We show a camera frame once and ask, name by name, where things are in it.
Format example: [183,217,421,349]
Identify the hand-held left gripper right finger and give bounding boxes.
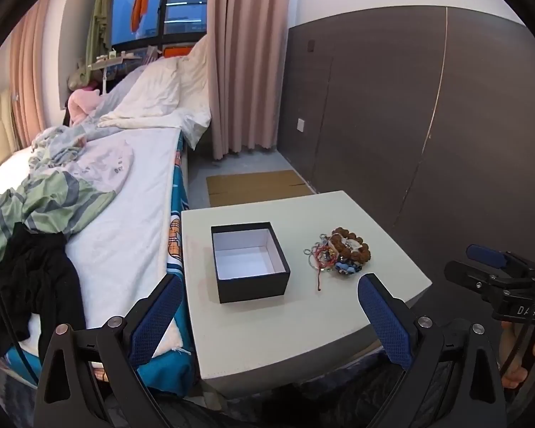
[357,273,509,428]

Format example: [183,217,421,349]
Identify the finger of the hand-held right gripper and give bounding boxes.
[466,244,535,277]
[444,260,535,297]

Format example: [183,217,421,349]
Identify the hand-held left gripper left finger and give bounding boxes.
[35,273,185,428]

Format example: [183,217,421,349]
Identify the pile of mixed bracelets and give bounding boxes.
[304,243,340,292]

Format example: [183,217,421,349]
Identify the brown wooden bead bracelet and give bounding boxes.
[329,228,372,263]

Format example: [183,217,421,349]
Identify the black jewelry box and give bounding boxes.
[211,221,291,305]

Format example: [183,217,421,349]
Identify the person's right hand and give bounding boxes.
[499,321,535,389]

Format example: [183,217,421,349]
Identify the teal cartoon bed sheet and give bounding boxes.
[0,140,197,397]

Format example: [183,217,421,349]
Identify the black garment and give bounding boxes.
[0,222,86,357]

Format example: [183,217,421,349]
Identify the green striped blanket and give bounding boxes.
[0,118,121,295]

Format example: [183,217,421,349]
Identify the white patterned garment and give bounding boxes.
[67,139,135,197]

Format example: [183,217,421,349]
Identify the flattened cardboard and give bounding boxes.
[205,170,315,208]

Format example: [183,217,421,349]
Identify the light blue quilt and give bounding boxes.
[82,65,148,139]

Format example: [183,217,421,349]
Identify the white pillows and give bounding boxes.
[99,36,212,150]

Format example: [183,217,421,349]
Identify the pink plush toy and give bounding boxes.
[67,88,104,126]

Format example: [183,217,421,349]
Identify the white tray table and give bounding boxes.
[88,51,141,94]

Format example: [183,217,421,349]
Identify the narrow pink curtain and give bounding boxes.
[9,0,54,148]

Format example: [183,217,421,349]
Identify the wide pink curtain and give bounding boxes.
[206,0,290,160]

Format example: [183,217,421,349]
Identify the green hanging cloth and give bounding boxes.
[85,0,113,72]

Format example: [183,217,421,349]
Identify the dark framed window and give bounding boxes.
[105,0,210,52]

